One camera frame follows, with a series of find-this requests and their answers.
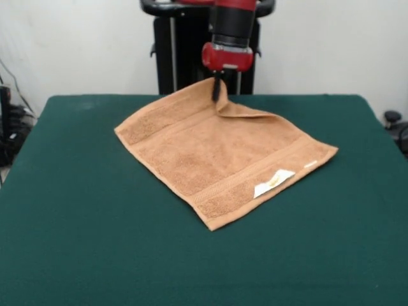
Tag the tan terry washcloth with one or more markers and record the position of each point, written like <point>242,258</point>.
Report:
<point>207,153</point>

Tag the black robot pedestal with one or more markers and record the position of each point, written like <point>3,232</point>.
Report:
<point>178,57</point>

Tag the black office chair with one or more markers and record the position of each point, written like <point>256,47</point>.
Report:
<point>392,116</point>

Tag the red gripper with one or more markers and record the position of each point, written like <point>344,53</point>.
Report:
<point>229,60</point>

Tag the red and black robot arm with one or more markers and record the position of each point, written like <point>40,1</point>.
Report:
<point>232,22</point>

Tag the black electrical equipment pile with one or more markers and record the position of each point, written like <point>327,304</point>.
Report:
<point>9,143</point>

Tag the dark green table cloth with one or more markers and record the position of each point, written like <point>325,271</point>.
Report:
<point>79,223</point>

